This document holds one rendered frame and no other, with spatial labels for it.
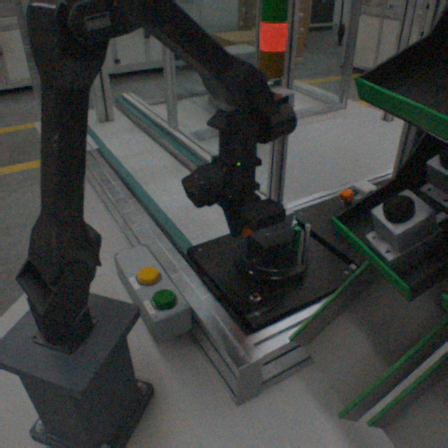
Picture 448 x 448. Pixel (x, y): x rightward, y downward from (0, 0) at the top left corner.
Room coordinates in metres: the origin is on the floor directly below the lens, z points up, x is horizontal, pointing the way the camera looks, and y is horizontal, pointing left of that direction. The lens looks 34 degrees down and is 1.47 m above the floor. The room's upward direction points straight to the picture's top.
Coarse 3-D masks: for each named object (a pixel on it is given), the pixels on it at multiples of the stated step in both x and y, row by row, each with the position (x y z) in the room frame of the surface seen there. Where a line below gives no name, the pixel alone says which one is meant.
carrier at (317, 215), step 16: (368, 192) 0.74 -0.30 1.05; (304, 208) 0.80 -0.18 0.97; (320, 208) 0.80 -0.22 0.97; (336, 208) 0.77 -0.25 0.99; (304, 224) 0.73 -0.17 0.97; (320, 224) 0.73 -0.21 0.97; (320, 240) 0.69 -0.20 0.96; (336, 240) 0.67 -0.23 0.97; (336, 256) 0.64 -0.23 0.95; (352, 256) 0.62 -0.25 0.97
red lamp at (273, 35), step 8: (264, 24) 0.82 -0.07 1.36; (272, 24) 0.81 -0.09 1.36; (280, 24) 0.81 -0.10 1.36; (264, 32) 0.82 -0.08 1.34; (272, 32) 0.81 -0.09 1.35; (280, 32) 0.81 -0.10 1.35; (264, 40) 0.81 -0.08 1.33; (272, 40) 0.81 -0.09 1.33; (280, 40) 0.81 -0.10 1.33; (264, 48) 0.81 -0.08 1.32; (272, 48) 0.81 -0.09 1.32; (280, 48) 0.81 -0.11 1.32
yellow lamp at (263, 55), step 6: (264, 54) 0.81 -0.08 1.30; (270, 54) 0.81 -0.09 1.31; (276, 54) 0.81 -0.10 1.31; (282, 54) 0.81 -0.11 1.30; (264, 60) 0.81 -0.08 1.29; (270, 60) 0.81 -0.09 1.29; (276, 60) 0.81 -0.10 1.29; (282, 60) 0.81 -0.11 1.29; (264, 66) 0.81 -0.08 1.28; (270, 66) 0.81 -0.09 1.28; (276, 66) 0.81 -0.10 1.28; (282, 66) 0.82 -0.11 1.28; (270, 72) 0.81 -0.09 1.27; (276, 72) 0.81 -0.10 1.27; (282, 72) 0.82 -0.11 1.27
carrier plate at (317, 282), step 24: (216, 240) 0.67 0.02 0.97; (312, 240) 0.67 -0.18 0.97; (216, 264) 0.60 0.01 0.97; (312, 264) 0.60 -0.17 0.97; (336, 264) 0.60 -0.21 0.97; (216, 288) 0.55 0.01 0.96; (240, 288) 0.53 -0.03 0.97; (264, 288) 0.53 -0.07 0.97; (288, 288) 0.53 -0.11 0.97; (312, 288) 0.53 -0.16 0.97; (336, 288) 0.53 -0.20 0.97; (240, 312) 0.48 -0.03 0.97; (264, 312) 0.48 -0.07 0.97; (288, 312) 0.48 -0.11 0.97
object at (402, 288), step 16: (416, 144) 0.43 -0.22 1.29; (432, 144) 0.44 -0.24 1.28; (416, 160) 0.43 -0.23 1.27; (400, 176) 0.43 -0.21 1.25; (416, 176) 0.43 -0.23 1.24; (384, 192) 0.42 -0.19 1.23; (400, 192) 0.42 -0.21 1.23; (416, 192) 0.41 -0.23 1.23; (352, 208) 0.40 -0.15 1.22; (368, 208) 0.41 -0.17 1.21; (336, 224) 0.39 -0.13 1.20; (352, 224) 0.40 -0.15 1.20; (368, 224) 0.39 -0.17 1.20; (352, 240) 0.36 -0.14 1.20; (368, 256) 0.33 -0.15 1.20; (432, 256) 0.32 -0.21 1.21; (384, 272) 0.31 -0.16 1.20; (416, 272) 0.31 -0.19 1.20; (432, 272) 0.29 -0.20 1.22; (400, 288) 0.29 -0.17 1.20; (416, 288) 0.28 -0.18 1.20
